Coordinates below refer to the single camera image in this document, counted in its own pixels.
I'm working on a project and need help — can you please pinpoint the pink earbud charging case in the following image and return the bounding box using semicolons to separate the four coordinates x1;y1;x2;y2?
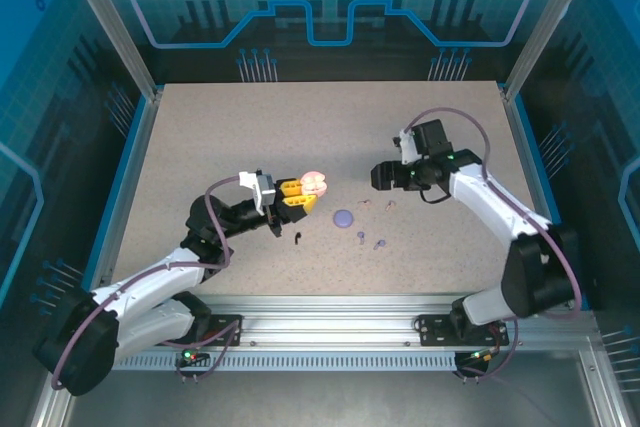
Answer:
298;170;330;198

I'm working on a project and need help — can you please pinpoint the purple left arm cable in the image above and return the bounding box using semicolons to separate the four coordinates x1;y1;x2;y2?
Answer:
51;174;246;393

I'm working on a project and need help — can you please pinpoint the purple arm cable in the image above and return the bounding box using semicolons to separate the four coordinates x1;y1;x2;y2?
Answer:
51;174;246;393
405;106;584;323

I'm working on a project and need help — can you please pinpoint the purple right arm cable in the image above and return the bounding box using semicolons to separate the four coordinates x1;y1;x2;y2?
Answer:
405;106;584;323

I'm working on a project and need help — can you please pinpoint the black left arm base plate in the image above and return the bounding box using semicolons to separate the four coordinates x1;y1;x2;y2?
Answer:
197;314;245;348

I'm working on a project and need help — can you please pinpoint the aluminium side rail blue trim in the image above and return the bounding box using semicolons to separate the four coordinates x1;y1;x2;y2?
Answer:
82;89;164;311
502;81;591;311

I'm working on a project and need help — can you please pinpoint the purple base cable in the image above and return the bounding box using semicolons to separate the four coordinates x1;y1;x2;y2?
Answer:
162;319;244;386
452;316;521;386

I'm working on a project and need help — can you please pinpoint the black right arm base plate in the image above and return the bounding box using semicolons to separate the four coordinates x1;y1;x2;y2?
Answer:
417;314;507;347

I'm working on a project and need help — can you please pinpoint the slotted white cable duct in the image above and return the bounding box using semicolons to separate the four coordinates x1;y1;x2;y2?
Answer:
112;351;459;372

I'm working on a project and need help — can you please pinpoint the aluminium frame post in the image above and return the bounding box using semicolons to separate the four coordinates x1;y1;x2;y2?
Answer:
502;0;604;101
55;0;164;101

